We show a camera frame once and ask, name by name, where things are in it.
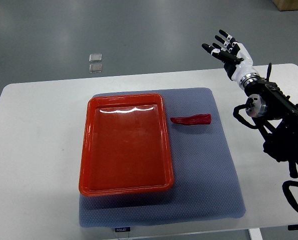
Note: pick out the red pepper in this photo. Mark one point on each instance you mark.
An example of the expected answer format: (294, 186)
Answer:
(198, 119)

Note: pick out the upper floor outlet plate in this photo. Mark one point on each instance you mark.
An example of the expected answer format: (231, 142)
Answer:
(95, 57)

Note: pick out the red plastic tray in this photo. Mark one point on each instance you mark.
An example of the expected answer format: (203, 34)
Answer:
(126, 147)

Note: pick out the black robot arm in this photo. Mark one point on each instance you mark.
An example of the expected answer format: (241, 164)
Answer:
(271, 112)

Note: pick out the white table leg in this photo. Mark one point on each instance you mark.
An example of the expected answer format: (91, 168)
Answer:
(255, 234)

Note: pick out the cardboard box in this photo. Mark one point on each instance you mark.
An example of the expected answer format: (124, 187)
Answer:
(286, 5)

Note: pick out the black table label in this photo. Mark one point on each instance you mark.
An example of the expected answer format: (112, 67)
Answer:
(122, 229)

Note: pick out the blue-grey textured mat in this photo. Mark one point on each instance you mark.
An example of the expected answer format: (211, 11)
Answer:
(206, 184)

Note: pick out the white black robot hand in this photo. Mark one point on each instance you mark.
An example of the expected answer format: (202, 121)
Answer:
(236, 60)

